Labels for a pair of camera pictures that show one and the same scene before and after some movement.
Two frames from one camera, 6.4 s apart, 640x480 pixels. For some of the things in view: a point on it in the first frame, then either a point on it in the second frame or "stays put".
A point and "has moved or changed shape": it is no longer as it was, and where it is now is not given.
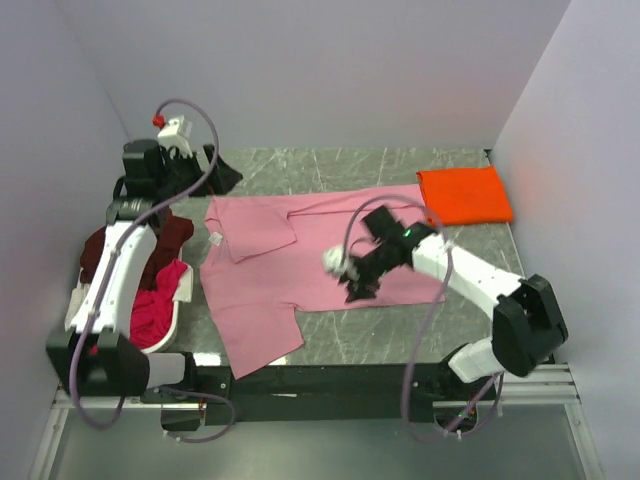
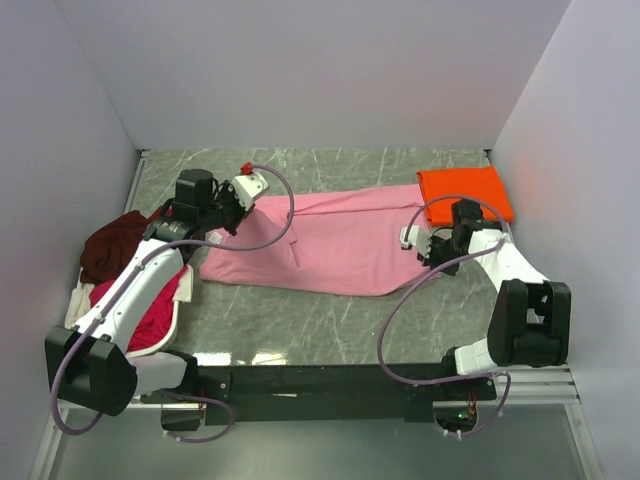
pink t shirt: [262, 262] has moved or changed shape
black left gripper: [201, 167] -> [228, 212]
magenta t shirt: [153, 310] stays put
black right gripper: [364, 273] -> [436, 250]
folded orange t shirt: [467, 195] stays put
